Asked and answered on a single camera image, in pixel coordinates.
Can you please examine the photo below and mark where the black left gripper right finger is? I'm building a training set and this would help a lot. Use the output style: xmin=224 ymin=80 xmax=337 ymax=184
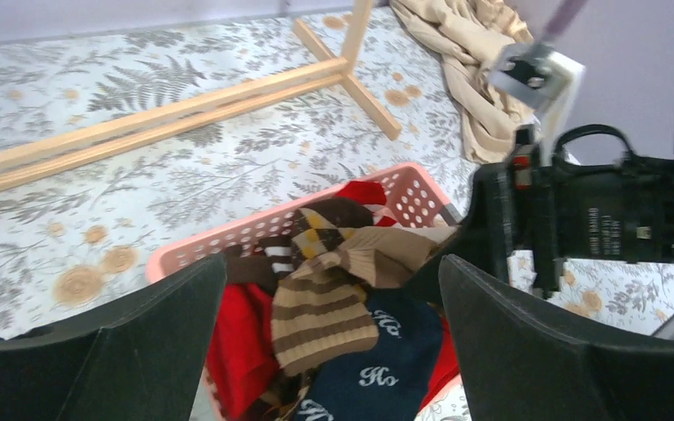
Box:
xmin=439 ymin=255 xmax=674 ymax=420

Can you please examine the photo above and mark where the floral table mat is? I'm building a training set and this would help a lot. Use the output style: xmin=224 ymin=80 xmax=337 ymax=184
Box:
xmin=0 ymin=5 xmax=674 ymax=421

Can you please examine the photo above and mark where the red white striped sock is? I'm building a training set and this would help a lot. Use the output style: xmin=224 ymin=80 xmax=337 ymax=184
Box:
xmin=334 ymin=181 xmax=400 ymax=227

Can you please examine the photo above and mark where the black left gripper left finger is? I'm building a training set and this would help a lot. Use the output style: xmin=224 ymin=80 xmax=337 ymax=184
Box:
xmin=0 ymin=254 xmax=226 ymax=420

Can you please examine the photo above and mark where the wooden hanger stand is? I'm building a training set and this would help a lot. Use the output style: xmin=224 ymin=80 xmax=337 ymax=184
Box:
xmin=0 ymin=1 xmax=401 ymax=192

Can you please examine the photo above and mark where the navy bear sock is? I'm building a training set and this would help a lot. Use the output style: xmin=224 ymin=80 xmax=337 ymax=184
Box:
xmin=293 ymin=289 xmax=443 ymax=421

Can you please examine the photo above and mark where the beige crumpled cloth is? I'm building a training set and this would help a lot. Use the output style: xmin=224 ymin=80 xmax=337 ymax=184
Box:
xmin=390 ymin=0 xmax=533 ymax=163

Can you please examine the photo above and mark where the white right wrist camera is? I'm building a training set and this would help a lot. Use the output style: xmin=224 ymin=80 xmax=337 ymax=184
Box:
xmin=488 ymin=42 xmax=585 ymax=166

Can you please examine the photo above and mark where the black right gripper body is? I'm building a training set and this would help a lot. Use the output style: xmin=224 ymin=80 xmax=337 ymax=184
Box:
xmin=406 ymin=125 xmax=674 ymax=303

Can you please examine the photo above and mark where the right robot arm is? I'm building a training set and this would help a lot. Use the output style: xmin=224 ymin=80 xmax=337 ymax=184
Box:
xmin=407 ymin=124 xmax=674 ymax=355

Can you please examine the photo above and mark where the brown striped sock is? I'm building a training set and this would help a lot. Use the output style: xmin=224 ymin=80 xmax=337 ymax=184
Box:
xmin=270 ymin=226 xmax=455 ymax=376

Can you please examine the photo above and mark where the dark brown sock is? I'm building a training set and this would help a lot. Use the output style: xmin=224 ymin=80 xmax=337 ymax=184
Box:
xmin=222 ymin=246 xmax=294 ymax=296

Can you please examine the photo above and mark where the dark argyle sock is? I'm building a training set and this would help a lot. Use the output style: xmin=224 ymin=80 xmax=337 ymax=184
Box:
xmin=258 ymin=197 xmax=373 ymax=270

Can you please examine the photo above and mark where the red bear sock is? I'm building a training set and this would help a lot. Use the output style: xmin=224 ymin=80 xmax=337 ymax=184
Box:
xmin=420 ymin=317 xmax=460 ymax=410

